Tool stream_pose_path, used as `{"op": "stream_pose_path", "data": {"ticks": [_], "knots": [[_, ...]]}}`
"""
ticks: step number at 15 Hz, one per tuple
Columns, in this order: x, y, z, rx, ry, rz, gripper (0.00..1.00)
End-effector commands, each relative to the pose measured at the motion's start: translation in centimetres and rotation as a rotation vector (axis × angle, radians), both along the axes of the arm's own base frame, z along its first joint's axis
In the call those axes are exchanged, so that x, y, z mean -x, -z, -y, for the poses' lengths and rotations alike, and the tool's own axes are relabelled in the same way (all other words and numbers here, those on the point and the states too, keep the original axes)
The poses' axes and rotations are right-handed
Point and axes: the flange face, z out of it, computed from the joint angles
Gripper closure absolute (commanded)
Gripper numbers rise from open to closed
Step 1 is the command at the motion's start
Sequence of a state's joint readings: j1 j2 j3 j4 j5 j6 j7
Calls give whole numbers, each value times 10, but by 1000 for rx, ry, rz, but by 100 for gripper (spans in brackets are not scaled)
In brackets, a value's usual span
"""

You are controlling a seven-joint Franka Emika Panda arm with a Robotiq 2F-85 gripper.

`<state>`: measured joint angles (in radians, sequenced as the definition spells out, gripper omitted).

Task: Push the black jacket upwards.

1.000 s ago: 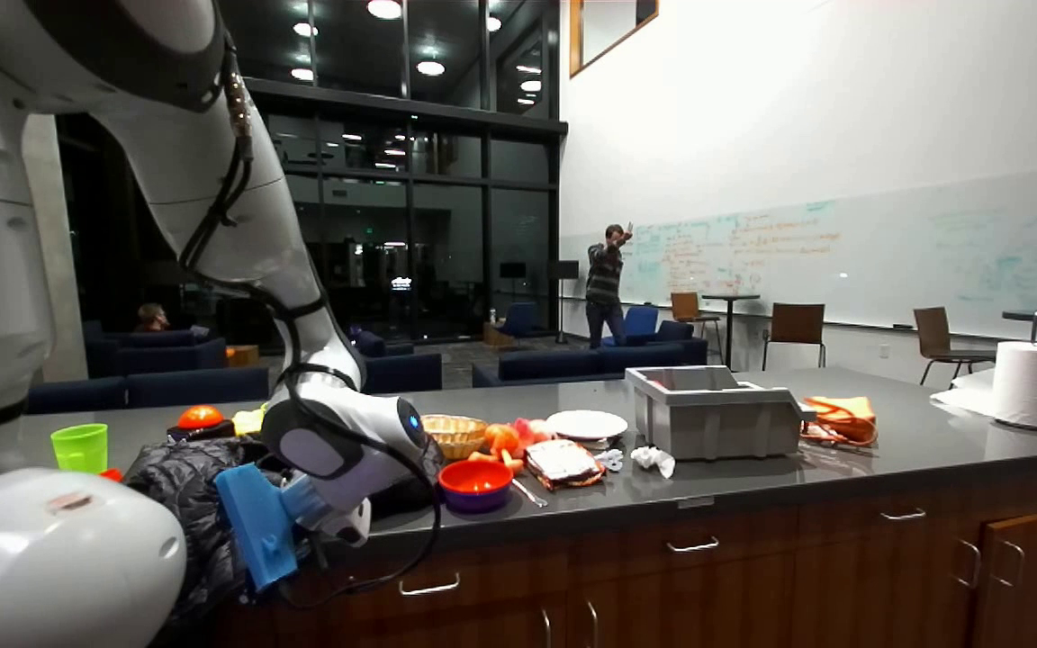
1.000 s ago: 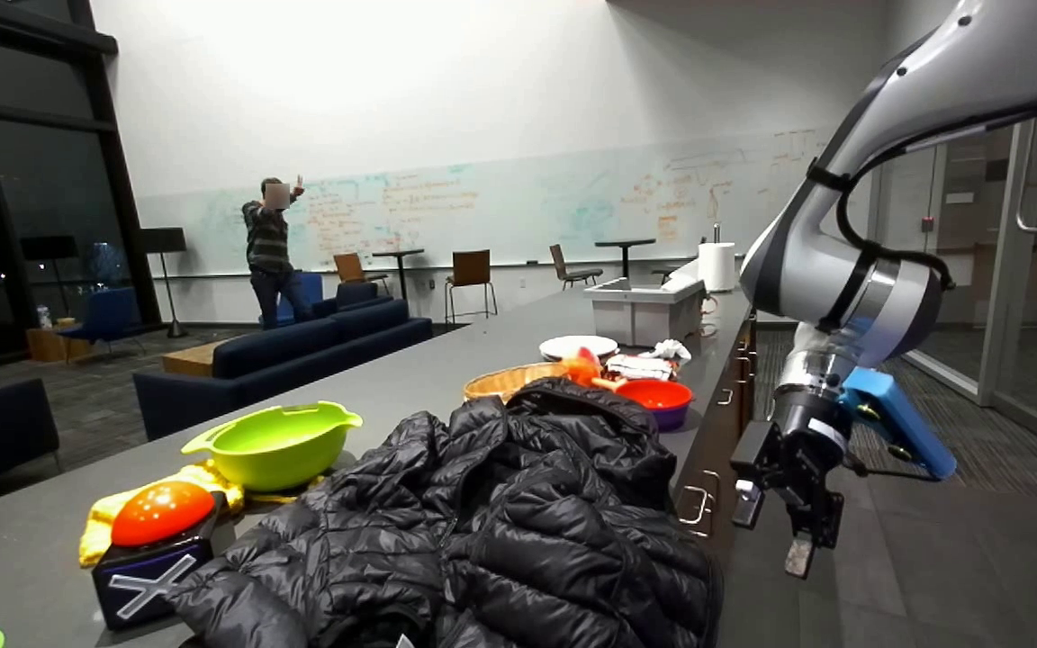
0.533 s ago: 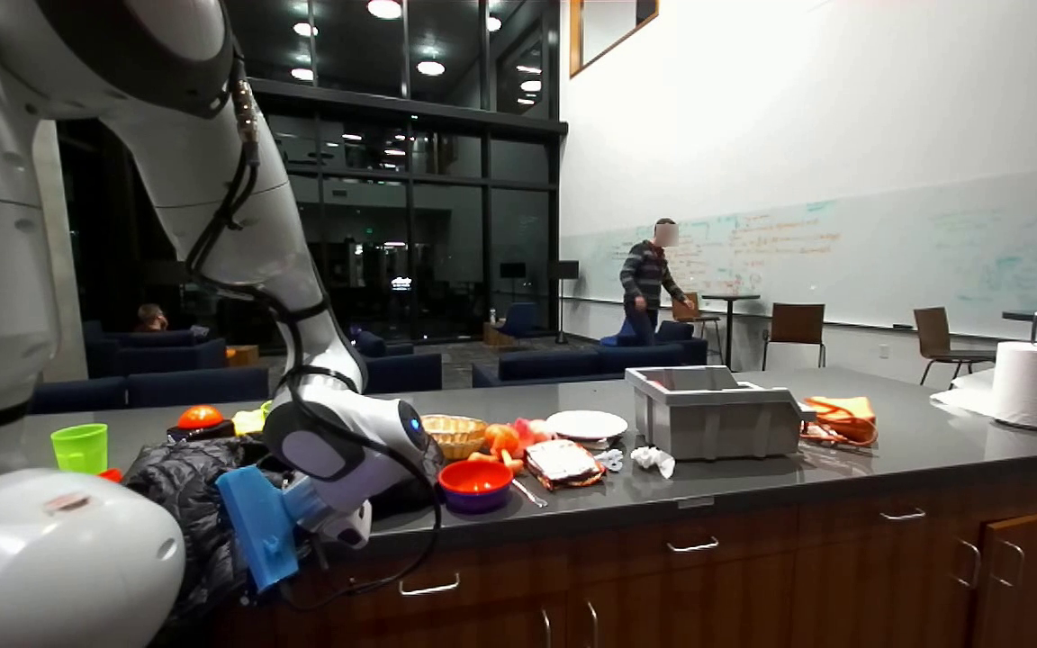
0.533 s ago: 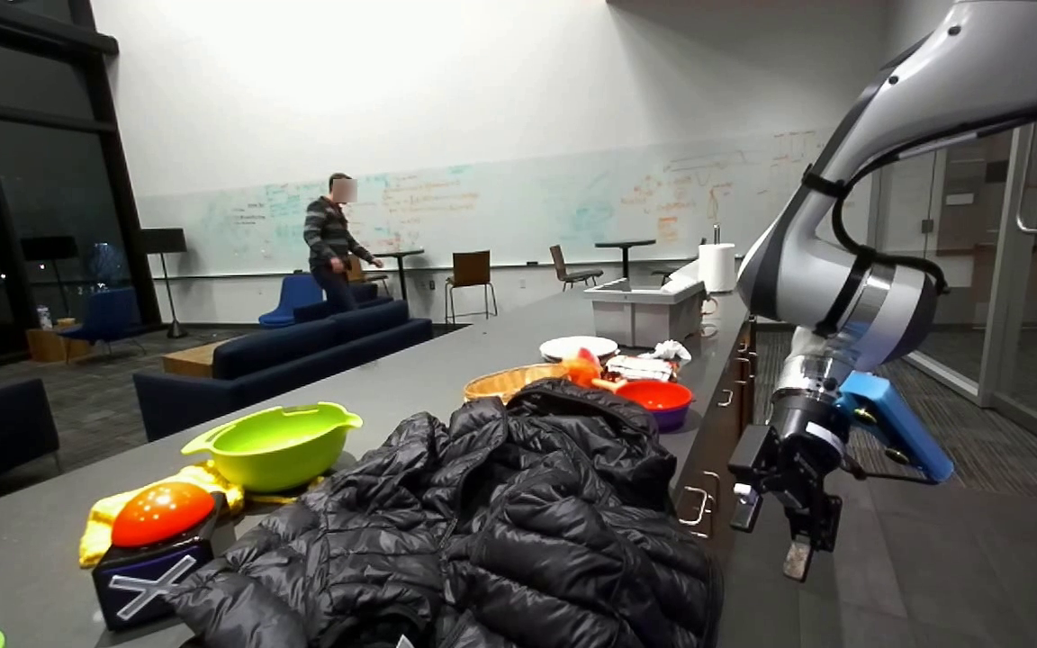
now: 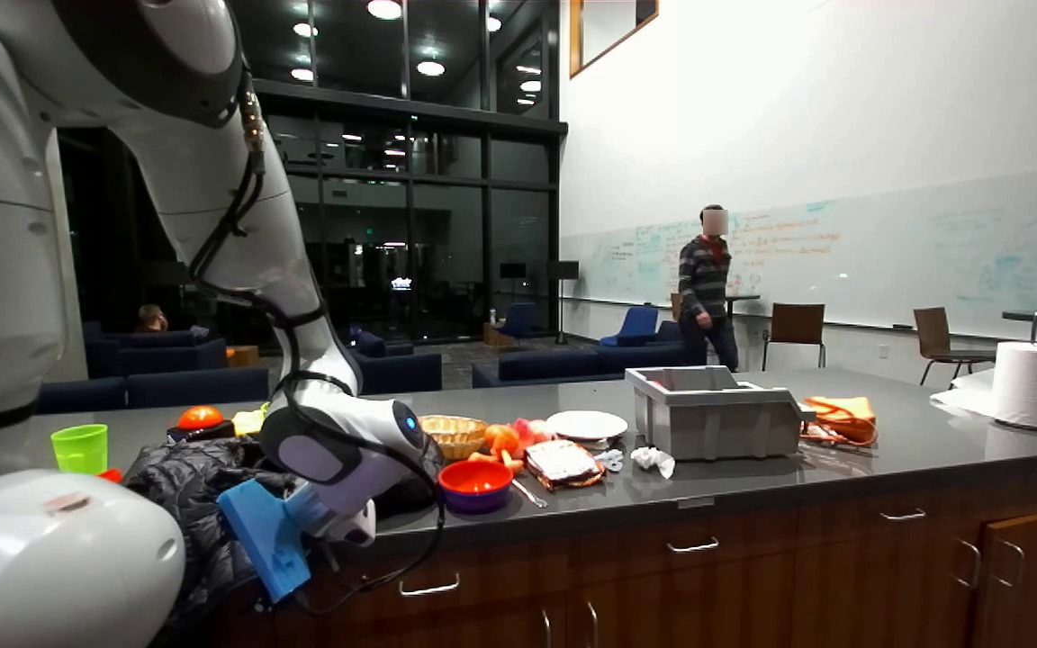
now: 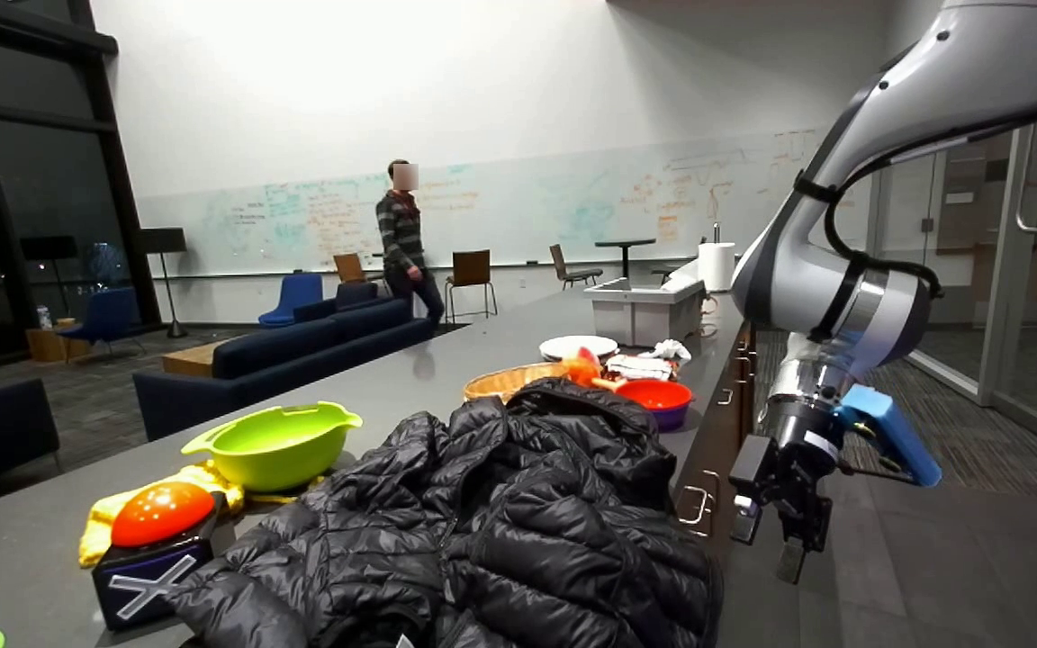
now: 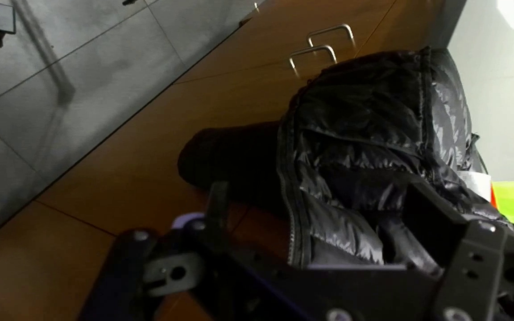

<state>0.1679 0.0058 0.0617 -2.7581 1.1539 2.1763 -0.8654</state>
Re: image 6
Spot wooden counter cabinet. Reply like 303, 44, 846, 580
668, 299, 763, 568

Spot red bowl purple base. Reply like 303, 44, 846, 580
612, 375, 699, 437

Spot black rectangular table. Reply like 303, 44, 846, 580
591, 233, 660, 290

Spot yellow and red toys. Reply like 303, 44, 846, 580
71, 461, 247, 572

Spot yellow food item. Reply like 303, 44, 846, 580
461, 361, 572, 409

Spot brown wooden chair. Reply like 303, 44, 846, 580
326, 248, 374, 293
443, 247, 500, 325
545, 242, 601, 293

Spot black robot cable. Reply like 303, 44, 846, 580
788, 85, 1037, 353

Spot white paper towel roll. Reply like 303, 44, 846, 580
691, 238, 740, 299

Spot long dark blue sofa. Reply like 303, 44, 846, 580
129, 293, 438, 445

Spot black music stand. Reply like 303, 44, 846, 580
137, 223, 192, 343

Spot bright blue lounge chair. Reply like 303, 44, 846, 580
255, 268, 326, 333

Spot wall whiteboard with writing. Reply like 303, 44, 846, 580
137, 122, 843, 277

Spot low wooden coffee table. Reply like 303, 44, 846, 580
159, 337, 233, 377

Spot man in striped sweater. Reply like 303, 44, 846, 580
371, 154, 451, 333

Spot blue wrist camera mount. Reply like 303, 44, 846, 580
833, 383, 945, 489

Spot black box white cross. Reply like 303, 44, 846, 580
90, 532, 221, 638

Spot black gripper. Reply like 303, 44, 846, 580
727, 400, 843, 590

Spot orange toy food pile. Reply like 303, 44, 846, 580
557, 346, 626, 394

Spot lime green bowl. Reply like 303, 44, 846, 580
175, 398, 368, 497

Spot white plate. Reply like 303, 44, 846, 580
537, 333, 621, 364

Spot orange red toy ball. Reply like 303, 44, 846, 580
108, 476, 223, 556

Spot black puffer jacket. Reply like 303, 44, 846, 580
164, 377, 727, 648

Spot grey metal bin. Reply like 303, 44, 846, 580
617, 274, 710, 351

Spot silver drawer handle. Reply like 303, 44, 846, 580
673, 481, 721, 532

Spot dark blue armchair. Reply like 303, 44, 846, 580
74, 281, 144, 346

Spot white crumpled wrapper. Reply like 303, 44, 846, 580
648, 337, 699, 369

